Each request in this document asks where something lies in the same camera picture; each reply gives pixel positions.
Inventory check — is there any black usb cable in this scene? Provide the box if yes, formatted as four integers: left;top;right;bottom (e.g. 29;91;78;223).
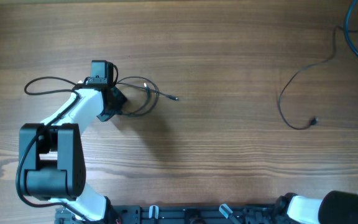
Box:
113;76;180;118
277;24;358;131

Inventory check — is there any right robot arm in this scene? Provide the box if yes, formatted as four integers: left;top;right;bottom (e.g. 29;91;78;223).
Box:
273;190;358;224

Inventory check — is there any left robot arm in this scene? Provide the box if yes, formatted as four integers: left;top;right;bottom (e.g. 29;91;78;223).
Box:
16;60;127;223

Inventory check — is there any left camera cable black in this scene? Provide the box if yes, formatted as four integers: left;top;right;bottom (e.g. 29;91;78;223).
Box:
16;77;87;221

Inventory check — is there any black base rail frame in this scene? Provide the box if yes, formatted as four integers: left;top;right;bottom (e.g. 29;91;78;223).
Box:
54;203;279;224

